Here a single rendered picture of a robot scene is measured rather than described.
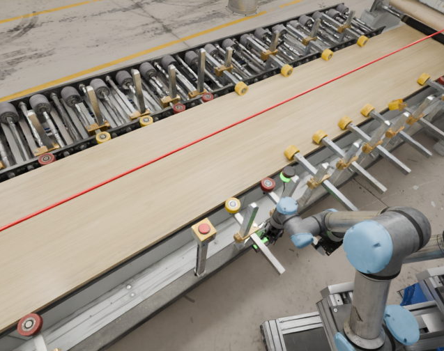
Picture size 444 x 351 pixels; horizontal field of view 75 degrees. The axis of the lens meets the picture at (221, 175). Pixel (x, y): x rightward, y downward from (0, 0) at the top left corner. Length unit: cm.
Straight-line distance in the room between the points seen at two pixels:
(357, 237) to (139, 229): 101
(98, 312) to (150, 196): 62
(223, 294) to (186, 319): 31
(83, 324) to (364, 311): 126
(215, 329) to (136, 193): 114
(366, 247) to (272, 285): 164
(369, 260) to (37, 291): 126
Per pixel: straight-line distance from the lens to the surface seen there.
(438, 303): 169
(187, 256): 170
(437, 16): 370
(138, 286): 167
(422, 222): 86
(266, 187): 162
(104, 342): 157
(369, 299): 93
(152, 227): 147
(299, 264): 249
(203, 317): 225
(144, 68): 244
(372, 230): 78
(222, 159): 170
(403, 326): 116
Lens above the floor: 222
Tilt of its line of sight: 54 degrees down
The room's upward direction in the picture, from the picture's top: 9 degrees clockwise
